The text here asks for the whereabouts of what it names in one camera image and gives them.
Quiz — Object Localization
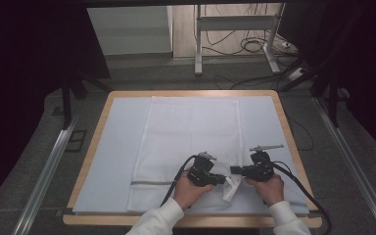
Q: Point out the white metal desk frame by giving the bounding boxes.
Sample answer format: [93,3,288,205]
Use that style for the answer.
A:
[193,3,287,77]

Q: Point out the aluminium floor rail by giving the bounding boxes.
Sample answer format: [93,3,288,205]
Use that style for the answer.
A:
[312,97,376,235]
[12,110,83,235]

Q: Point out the thin black floor cable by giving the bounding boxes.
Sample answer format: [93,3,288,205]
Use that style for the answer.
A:
[287,115,315,152]

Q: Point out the person's left hand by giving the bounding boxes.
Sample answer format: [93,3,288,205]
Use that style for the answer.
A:
[172,170,215,211]

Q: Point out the white cabinet panel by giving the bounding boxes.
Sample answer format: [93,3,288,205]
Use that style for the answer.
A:
[86,6,173,57]

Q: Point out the white cloth towel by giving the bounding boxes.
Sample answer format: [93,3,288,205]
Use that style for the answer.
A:
[126,95,247,213]

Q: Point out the black metal stand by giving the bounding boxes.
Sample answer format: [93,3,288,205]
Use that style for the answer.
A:
[308,73,351,129]
[60,73,113,130]

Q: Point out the black curtain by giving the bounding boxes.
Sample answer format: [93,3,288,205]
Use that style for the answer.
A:
[278,0,376,165]
[0,0,112,212]

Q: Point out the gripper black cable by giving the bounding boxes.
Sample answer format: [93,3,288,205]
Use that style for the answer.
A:
[160,155,198,208]
[271,161,333,235]

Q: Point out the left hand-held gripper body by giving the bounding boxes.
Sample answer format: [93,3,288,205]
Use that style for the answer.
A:
[186,151,219,188]

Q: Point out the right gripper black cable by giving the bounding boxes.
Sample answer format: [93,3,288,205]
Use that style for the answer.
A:
[271,161,333,235]

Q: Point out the person's right hand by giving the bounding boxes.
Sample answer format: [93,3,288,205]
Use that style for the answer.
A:
[244,173,286,208]

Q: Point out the tangled black floor cables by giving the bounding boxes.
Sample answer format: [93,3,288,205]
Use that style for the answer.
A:
[201,3,297,57]

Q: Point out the white power strip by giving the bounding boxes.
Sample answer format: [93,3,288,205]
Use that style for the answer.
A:
[287,66,308,81]

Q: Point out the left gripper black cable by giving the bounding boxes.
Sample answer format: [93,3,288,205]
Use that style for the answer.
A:
[160,155,198,208]

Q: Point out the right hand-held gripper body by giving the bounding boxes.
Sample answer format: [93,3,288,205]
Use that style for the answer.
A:
[243,144,285,183]

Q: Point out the black floor socket plate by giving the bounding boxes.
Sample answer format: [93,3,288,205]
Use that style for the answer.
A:
[65,129,88,153]

